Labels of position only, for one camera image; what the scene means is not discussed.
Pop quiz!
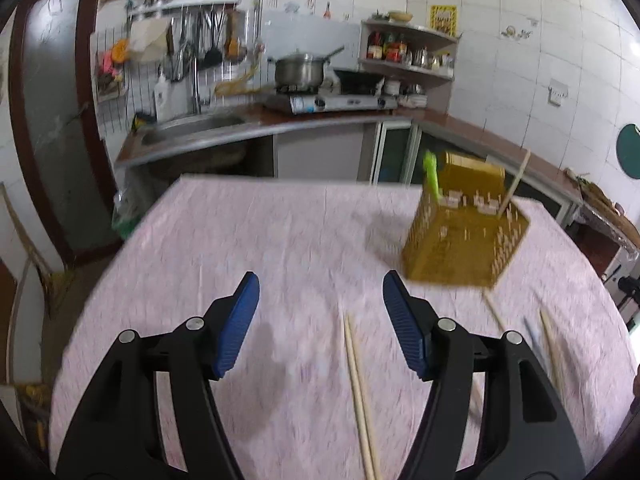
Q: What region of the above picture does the white soap bottle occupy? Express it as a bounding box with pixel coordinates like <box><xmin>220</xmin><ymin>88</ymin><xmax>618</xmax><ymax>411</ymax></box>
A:
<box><xmin>153</xmin><ymin>74</ymin><xmax>171</xmax><ymax>121</ymax></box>

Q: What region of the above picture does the brown framed door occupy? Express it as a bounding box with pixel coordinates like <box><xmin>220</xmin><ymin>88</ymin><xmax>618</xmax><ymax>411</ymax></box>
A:
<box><xmin>9</xmin><ymin>0</ymin><xmax>126</xmax><ymax>266</ymax></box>

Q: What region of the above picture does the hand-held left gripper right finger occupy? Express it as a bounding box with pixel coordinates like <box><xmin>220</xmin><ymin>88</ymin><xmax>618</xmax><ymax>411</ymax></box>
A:
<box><xmin>382</xmin><ymin>270</ymin><xmax>587</xmax><ymax>480</ymax></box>

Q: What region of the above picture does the steel gas stove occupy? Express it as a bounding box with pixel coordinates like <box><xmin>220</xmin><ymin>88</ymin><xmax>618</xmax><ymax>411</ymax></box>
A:
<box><xmin>265</xmin><ymin>91</ymin><xmax>399</xmax><ymax>115</ymax></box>

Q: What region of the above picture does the wooden spatula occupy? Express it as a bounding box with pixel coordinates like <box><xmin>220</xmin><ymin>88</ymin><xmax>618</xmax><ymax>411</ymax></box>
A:
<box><xmin>225</xmin><ymin>10</ymin><xmax>247</xmax><ymax>61</ymax></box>

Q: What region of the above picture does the black wok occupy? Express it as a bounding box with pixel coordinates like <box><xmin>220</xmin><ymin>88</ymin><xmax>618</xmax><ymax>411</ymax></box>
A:
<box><xmin>331</xmin><ymin>67</ymin><xmax>386</xmax><ymax>92</ymax></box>

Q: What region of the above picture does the steel cooking pot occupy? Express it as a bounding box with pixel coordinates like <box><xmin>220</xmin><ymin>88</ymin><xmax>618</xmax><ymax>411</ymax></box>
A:
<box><xmin>267</xmin><ymin>46</ymin><xmax>346</xmax><ymax>88</ymax></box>

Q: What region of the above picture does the brown kitchen counter cabinet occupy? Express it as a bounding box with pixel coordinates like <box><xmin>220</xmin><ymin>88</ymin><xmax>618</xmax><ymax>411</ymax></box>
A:
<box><xmin>115</xmin><ymin>105</ymin><xmax>586</xmax><ymax>226</ymax></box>

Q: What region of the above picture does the black spatula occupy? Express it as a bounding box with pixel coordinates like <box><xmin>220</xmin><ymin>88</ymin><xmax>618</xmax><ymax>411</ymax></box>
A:
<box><xmin>202</xmin><ymin>10</ymin><xmax>221</xmax><ymax>68</ymax></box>

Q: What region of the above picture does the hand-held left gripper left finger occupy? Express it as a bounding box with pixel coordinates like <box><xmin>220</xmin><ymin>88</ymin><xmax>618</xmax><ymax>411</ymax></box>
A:
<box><xmin>55</xmin><ymin>271</ymin><xmax>261</xmax><ymax>480</ymax></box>

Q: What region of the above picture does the yellow wall poster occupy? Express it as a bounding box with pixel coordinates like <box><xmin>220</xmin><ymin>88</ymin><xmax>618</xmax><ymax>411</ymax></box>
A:
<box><xmin>431</xmin><ymin>5</ymin><xmax>458</xmax><ymax>37</ymax></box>

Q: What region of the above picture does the pink floral tablecloth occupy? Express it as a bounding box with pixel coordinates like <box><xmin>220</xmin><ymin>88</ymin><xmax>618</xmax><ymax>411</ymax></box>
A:
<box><xmin>48</xmin><ymin>174</ymin><xmax>638</xmax><ymax>480</ymax></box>

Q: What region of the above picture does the red sauce jar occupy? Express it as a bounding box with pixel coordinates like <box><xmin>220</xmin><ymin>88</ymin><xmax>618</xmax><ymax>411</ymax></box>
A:
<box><xmin>385</xmin><ymin>35</ymin><xmax>408</xmax><ymax>62</ymax></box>

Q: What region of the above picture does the steel faucet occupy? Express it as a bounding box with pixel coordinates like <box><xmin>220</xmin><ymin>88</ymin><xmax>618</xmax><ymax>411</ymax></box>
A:
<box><xmin>191</xmin><ymin>57</ymin><xmax>203</xmax><ymax>115</ymax></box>

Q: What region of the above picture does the grey corner shelf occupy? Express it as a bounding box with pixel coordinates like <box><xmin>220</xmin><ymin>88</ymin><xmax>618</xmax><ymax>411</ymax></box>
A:
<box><xmin>358</xmin><ymin>19</ymin><xmax>460</xmax><ymax>81</ymax></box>

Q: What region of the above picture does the yellow hose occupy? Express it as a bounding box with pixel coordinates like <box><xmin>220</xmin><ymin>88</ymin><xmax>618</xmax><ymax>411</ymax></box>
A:
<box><xmin>215</xmin><ymin>67</ymin><xmax>263</xmax><ymax>97</ymax></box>

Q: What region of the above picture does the yellow plastic utensil basket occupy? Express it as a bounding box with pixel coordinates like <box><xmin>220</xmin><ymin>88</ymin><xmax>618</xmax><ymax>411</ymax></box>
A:
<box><xmin>401</xmin><ymin>151</ymin><xmax>531</xmax><ymax>289</ymax></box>

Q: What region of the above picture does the steel sink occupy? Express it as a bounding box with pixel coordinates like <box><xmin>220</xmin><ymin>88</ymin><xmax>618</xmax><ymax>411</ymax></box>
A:
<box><xmin>140</xmin><ymin>114</ymin><xmax>247</xmax><ymax>146</ymax></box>

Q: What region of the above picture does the stack of bowls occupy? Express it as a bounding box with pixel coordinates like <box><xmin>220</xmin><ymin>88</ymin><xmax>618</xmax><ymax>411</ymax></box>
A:
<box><xmin>385</xmin><ymin>80</ymin><xmax>428</xmax><ymax>110</ymax></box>

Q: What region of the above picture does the white hanging cloth bag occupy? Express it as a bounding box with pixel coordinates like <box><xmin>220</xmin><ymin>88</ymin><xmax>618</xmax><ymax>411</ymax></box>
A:
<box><xmin>129</xmin><ymin>17</ymin><xmax>168</xmax><ymax>63</ymax></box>

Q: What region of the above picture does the green plastic utensil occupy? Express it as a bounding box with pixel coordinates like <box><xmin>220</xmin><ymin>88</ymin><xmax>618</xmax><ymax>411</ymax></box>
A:
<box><xmin>422</xmin><ymin>150</ymin><xmax>443</xmax><ymax>206</ymax></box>

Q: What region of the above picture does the green round cutting board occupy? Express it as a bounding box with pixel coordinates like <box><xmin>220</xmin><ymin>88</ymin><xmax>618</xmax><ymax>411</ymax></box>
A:
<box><xmin>616</xmin><ymin>124</ymin><xmax>640</xmax><ymax>178</ymax></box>

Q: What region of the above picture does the wire wall basket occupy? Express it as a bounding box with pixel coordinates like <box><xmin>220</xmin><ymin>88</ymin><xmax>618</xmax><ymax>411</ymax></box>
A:
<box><xmin>95</xmin><ymin>35</ymin><xmax>131</xmax><ymax>103</ymax></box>

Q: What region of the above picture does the wooden cutting board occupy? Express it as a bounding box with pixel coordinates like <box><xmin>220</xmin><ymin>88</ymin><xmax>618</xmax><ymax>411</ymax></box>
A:
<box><xmin>575</xmin><ymin>175</ymin><xmax>626</xmax><ymax>217</ymax></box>

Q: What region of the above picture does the metal wall utensil rack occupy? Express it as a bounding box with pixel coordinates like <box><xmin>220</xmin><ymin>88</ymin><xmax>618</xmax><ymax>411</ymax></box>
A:
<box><xmin>125</xmin><ymin>0</ymin><xmax>243</xmax><ymax>16</ymax></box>

